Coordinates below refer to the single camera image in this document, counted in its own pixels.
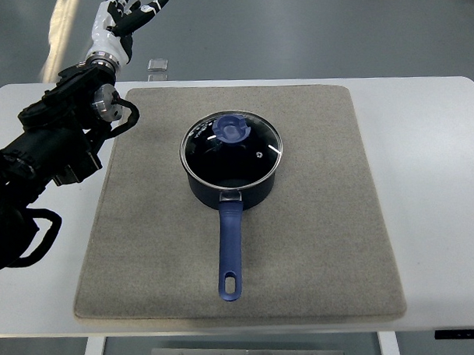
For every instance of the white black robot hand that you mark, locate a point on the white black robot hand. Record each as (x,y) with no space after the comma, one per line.
(113,27)

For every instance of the glass lid with blue knob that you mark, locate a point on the glass lid with blue knob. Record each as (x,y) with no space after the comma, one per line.
(231,149)

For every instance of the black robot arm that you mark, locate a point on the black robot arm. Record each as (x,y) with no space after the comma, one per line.
(62,134)

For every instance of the dark blue saucepan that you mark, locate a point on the dark blue saucepan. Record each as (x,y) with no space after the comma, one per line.
(230,201)

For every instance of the grey felt mat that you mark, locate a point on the grey felt mat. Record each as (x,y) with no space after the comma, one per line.
(315,251)

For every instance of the white table leg left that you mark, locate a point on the white table leg left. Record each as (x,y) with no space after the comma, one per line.
(95,345)

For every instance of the white table leg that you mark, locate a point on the white table leg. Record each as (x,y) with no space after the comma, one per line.
(388,343)
(95,345)

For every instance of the white table leg right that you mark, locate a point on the white table leg right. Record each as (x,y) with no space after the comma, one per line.
(388,343)

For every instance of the black table control panel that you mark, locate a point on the black table control panel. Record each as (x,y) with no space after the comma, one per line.
(454,334)

